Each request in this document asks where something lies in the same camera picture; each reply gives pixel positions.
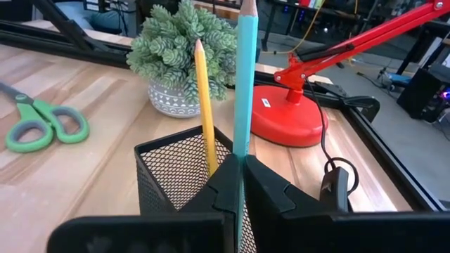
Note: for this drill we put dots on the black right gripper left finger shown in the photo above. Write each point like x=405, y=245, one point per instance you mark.
x=158, y=235

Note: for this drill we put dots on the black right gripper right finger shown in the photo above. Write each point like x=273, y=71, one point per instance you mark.
x=316, y=235

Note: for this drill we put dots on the yellow pencil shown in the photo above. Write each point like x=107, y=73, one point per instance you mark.
x=205, y=105

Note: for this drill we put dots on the teal pencil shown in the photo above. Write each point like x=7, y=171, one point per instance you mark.
x=245, y=88

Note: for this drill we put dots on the green scissors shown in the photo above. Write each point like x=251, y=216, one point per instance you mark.
x=42, y=112

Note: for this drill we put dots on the black mesh desk organizer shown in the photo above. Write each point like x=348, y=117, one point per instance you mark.
x=165, y=168

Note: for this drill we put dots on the red desk lamp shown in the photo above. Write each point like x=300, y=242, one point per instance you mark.
x=284, y=119

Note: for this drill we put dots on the black computer case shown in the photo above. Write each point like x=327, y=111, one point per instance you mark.
x=418, y=95

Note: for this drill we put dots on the green plant in patterned pot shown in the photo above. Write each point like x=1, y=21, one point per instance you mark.
x=168, y=45

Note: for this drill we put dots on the blue cushioned chair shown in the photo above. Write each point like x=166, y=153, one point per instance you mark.
x=105, y=21

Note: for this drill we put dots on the black clamp bracket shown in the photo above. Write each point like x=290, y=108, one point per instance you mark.
x=365, y=105

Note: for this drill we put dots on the black aluminium table frame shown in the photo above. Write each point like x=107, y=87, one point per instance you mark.
x=52, y=42

